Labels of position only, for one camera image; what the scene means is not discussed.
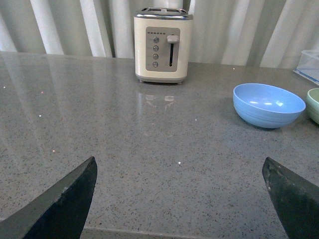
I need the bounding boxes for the green bowl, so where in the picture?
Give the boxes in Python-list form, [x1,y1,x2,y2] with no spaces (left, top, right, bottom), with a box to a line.
[306,88,319,124]

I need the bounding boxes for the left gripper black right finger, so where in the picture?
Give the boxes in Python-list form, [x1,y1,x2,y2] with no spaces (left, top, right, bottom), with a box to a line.
[262,157,319,239]

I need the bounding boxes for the cream toaster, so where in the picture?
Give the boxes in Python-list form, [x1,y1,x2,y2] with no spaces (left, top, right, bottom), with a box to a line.
[134,7,193,84]

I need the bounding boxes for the blue bowl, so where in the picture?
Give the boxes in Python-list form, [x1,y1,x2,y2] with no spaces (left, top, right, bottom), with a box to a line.
[233,83,306,128]

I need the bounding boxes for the clear plastic container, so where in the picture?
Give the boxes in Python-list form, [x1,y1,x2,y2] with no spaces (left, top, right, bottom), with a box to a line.
[294,50,319,85]

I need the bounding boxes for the white curtain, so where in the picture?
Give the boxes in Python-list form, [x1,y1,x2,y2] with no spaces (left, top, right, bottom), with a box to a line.
[0,0,319,69]

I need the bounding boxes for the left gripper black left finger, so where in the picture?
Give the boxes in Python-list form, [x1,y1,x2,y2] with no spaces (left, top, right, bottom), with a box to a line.
[0,157,97,239]

